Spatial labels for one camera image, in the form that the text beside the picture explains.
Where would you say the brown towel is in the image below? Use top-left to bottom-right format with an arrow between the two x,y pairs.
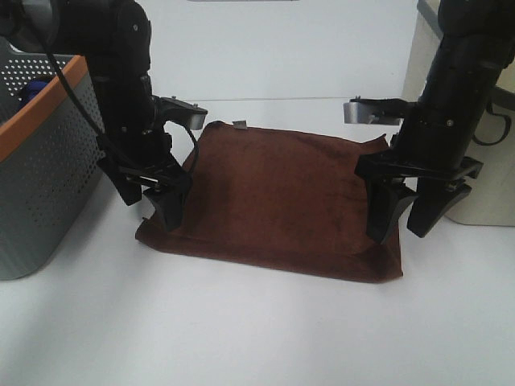
135,121 -> 403,283

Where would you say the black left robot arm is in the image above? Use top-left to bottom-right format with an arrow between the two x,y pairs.
1,1 -> 207,231

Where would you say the blue cloth in basket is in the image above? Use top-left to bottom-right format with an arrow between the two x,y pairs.
19,80 -> 48,109

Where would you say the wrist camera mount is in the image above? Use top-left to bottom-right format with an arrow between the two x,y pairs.
343,96 -> 416,125
154,96 -> 208,131

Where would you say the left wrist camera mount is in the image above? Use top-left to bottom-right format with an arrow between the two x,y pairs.
154,96 -> 208,131

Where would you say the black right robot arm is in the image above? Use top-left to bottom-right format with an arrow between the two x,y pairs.
351,1 -> 514,244

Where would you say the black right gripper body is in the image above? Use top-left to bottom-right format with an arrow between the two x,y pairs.
355,78 -> 497,182

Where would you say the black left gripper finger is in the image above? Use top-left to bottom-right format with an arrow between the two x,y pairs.
97,156 -> 142,206
143,183 -> 192,232

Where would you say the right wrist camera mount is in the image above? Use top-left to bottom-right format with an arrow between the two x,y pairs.
343,96 -> 416,125

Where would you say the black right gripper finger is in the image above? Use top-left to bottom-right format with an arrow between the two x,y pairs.
365,178 -> 418,244
407,180 -> 472,238

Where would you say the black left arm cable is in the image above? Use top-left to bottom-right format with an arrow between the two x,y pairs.
23,0 -> 201,180

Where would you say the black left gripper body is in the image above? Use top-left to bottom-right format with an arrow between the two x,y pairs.
89,72 -> 193,189

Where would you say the beige basket with grey rim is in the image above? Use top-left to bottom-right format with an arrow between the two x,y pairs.
402,1 -> 514,227

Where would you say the grey basket with orange rim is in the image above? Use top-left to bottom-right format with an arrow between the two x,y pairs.
1,39 -> 101,281

